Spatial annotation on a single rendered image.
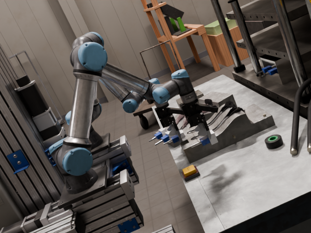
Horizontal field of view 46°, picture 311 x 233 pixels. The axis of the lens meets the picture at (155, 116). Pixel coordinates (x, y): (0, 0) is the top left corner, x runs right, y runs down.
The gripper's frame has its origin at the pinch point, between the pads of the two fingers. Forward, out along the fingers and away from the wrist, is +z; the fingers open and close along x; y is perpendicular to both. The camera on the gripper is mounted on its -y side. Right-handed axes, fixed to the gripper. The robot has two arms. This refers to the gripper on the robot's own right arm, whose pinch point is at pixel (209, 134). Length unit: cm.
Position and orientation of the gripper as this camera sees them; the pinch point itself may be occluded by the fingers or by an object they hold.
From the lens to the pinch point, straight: 182.4
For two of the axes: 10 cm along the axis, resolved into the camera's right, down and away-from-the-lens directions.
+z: 4.0, 8.7, 2.9
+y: -9.1, 4.1, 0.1
